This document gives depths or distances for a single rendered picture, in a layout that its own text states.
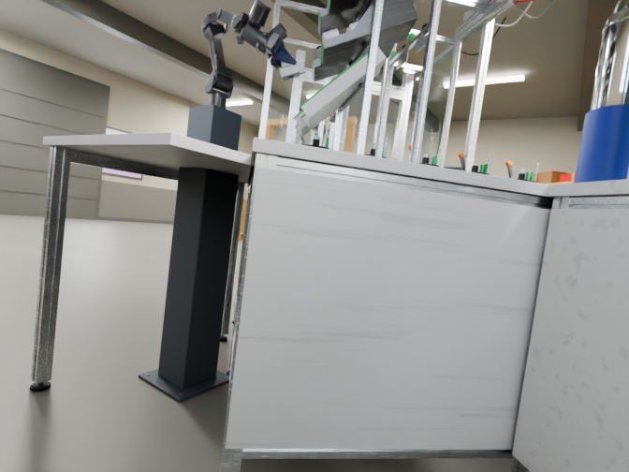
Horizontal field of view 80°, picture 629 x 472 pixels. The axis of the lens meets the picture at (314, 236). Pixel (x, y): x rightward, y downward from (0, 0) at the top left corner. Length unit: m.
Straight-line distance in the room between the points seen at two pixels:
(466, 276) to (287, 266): 0.44
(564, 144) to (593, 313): 8.27
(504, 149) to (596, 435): 8.47
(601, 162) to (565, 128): 7.89
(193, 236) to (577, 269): 1.16
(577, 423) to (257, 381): 0.69
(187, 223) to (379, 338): 0.85
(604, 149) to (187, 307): 1.43
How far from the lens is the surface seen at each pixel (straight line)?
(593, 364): 0.99
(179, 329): 1.53
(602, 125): 1.41
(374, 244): 0.88
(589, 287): 1.00
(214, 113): 1.46
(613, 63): 1.48
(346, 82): 1.17
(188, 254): 1.46
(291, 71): 1.39
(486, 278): 1.02
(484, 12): 2.83
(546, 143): 9.21
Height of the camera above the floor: 0.71
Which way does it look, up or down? 3 degrees down
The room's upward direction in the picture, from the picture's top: 7 degrees clockwise
